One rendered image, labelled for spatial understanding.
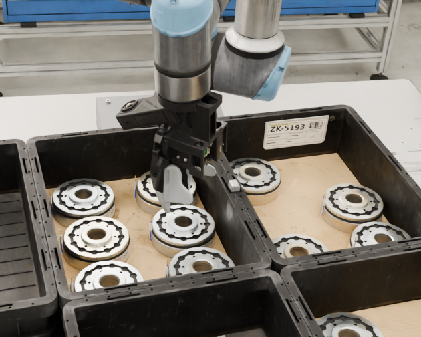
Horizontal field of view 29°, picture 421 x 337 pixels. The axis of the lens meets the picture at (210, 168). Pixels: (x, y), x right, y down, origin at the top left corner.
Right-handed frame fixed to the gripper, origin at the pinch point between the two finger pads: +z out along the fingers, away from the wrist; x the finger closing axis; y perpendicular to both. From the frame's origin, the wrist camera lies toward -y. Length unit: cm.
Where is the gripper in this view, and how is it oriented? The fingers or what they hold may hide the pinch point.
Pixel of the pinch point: (173, 192)
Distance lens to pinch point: 123.7
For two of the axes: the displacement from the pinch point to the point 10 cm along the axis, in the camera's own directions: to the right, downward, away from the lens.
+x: 4.9, -5.7, 6.6
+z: 0.0, 7.5, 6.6
